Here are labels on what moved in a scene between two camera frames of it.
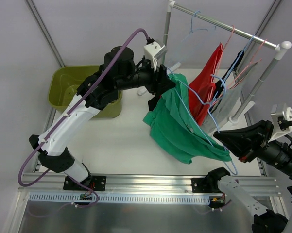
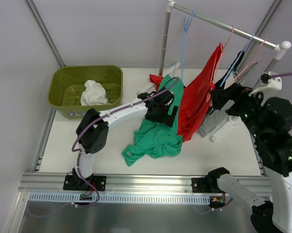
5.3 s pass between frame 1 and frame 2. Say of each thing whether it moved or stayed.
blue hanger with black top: stayed
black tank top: moved
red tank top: stayed
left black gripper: moved
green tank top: moved
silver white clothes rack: stayed
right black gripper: moved
